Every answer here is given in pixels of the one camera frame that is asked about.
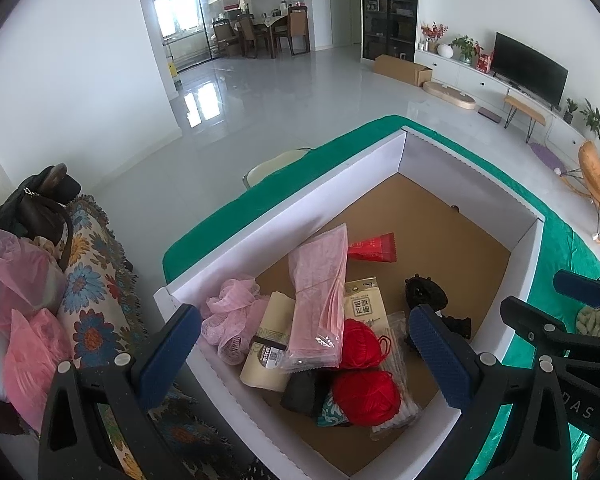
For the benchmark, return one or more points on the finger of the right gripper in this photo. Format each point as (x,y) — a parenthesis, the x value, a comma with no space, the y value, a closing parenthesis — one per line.
(547,335)
(578,287)

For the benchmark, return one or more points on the dark tall display cabinet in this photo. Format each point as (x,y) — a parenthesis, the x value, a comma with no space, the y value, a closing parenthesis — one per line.
(389,27)

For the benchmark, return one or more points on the pink mesh bath pouf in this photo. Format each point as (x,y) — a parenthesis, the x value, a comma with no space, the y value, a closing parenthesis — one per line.
(233,317)

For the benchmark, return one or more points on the oval wooden floor board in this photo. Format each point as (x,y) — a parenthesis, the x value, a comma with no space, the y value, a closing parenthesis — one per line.
(449,95)

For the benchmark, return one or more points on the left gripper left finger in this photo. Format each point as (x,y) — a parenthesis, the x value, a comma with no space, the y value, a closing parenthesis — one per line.
(75,444)

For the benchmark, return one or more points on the white tv cabinet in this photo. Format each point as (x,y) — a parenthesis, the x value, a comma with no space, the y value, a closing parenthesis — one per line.
(490,93)

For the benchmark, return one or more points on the dark handbag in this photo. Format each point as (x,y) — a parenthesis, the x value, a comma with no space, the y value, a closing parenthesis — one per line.
(38,207)

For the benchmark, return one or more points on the green patterned small item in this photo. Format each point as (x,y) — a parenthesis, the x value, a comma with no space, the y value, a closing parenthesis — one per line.
(331,415)

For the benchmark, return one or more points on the clear bag of sticks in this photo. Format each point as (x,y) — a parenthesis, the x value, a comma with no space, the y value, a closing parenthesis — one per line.
(395,365)

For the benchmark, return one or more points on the black beaded scrunchie bundle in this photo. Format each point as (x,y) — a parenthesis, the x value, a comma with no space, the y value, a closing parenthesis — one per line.
(421,291)

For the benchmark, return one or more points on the green potted plant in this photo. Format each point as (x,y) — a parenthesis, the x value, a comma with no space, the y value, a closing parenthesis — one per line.
(591,115)

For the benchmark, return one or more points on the wooden bench with metal legs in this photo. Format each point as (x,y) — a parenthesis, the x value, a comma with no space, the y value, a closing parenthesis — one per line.
(517,106)

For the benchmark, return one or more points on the red flower bouquet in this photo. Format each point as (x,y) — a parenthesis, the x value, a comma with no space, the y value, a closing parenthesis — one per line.
(432,34)

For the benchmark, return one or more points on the floral patterned sofa cover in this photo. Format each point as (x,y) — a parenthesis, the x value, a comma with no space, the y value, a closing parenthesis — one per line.
(100,313)

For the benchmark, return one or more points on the small beige packaged box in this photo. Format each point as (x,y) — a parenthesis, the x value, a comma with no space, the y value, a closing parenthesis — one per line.
(363,303)

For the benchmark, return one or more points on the red gift bag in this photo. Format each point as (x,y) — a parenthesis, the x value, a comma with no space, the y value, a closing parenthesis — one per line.
(380,248)

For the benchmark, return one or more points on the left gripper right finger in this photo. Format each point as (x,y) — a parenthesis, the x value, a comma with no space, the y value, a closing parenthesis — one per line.
(535,443)

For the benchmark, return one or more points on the brown cardboard box on floor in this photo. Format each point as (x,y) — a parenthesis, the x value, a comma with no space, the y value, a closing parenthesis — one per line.
(402,70)

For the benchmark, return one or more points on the black bag bundle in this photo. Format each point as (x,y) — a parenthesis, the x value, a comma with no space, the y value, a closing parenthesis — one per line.
(306,392)

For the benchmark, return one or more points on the beige cloth with band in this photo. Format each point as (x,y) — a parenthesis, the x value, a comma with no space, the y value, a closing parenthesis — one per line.
(263,366)

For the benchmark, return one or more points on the pale green chair seat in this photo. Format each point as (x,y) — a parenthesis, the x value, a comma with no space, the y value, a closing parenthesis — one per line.
(264,169)

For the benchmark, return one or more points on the clear jar of snacks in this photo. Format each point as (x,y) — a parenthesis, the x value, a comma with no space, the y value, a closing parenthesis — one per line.
(588,321)

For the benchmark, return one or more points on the red yarn balls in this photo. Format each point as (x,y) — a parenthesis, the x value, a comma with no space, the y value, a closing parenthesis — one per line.
(366,394)

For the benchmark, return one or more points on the pink cloths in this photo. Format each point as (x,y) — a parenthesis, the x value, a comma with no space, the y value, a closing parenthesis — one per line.
(318,270)

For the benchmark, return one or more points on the purple floor mat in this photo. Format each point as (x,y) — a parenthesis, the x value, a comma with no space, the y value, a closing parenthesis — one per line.
(548,158)

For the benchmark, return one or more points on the white round vase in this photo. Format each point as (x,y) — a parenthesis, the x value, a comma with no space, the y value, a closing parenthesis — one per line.
(445,50)

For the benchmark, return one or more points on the white cardboard box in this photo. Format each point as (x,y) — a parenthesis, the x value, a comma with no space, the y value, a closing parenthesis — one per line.
(355,284)

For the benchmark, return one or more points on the black flat television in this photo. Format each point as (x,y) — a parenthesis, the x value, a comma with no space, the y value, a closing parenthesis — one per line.
(529,68)

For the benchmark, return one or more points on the wooden dining chair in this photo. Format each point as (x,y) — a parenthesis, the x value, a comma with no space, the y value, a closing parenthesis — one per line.
(294,25)

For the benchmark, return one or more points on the pink plastic bag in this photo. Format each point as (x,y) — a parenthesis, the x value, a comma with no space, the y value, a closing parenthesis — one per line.
(31,288)

